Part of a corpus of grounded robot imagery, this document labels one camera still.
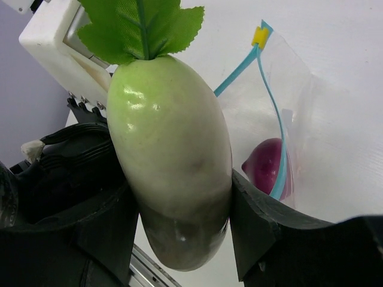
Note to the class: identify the aluminium mounting rail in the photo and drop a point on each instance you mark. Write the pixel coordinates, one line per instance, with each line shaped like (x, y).
(144, 272)

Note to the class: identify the purple onion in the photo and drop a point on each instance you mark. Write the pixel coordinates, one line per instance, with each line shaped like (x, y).
(262, 165)

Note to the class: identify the white radish with leaves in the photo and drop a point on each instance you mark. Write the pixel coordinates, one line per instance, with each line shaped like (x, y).
(166, 125)

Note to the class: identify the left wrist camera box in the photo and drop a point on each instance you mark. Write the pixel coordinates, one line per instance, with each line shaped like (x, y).
(50, 38)

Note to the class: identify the clear zip top bag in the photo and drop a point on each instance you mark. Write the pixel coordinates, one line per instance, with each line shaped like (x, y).
(271, 94)

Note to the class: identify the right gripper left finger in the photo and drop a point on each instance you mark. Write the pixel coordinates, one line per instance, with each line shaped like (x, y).
(68, 217)

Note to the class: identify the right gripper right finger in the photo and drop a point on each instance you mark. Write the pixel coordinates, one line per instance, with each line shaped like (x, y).
(276, 245)

